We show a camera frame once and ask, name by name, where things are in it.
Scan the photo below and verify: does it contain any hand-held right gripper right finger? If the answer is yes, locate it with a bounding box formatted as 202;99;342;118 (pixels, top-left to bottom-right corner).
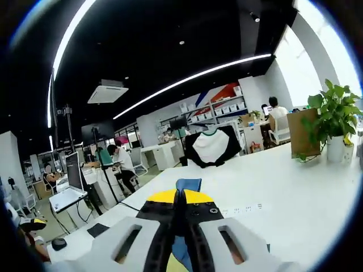
180;189;302;272

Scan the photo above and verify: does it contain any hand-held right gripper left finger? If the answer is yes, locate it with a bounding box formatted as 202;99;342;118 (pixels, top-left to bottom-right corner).
53;188;181;272

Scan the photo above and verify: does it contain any blue yellow grey garment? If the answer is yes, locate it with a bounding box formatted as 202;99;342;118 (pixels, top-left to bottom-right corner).
171;177;203;272

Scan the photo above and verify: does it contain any black rectangular pad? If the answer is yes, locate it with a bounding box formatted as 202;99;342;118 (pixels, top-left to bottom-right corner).
87;223;111;239

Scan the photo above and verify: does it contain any black computer mouse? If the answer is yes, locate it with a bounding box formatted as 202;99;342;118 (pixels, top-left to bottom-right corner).
51;237;68;251

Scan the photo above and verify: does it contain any white power strip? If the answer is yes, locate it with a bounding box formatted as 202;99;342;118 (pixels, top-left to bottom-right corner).
220;202;264;214

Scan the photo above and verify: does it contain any silver open laptop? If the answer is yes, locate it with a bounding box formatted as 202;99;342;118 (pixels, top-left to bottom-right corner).
48;151;88;214

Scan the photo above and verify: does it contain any teal panel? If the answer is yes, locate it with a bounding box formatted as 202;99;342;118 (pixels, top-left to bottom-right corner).
95;147;115;168

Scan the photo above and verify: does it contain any black white raglan shirt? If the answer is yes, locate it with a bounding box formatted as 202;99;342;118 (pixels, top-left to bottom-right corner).
183;126;242;170

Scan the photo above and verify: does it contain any white office desk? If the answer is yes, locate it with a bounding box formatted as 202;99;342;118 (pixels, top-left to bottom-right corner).
140;140;185;172

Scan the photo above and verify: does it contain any black tripod pole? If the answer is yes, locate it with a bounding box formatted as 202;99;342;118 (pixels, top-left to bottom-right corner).
50;67;75;155

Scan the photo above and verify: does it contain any black monitor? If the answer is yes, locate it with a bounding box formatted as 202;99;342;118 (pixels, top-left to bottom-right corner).
81;120;115;146

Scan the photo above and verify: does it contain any brown cardboard box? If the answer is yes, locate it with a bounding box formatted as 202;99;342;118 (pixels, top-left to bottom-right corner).
286;108;323;160

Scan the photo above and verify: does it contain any white mesh office chair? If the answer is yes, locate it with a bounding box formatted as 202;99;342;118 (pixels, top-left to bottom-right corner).
268;115;292;145

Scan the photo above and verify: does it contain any green potted plant white pot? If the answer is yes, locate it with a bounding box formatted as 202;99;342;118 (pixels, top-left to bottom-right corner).
294;78;363;164

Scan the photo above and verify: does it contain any ceiling air conditioner unit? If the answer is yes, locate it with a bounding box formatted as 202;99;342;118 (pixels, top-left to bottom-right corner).
87;79;130;105

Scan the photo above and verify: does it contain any long ceiling light strip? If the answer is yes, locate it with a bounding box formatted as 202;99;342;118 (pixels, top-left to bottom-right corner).
46;0;99;129
112;53;272;120

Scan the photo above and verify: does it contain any white wall shelf with boxes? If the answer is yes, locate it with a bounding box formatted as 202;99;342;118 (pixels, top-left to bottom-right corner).
178;84;248;126

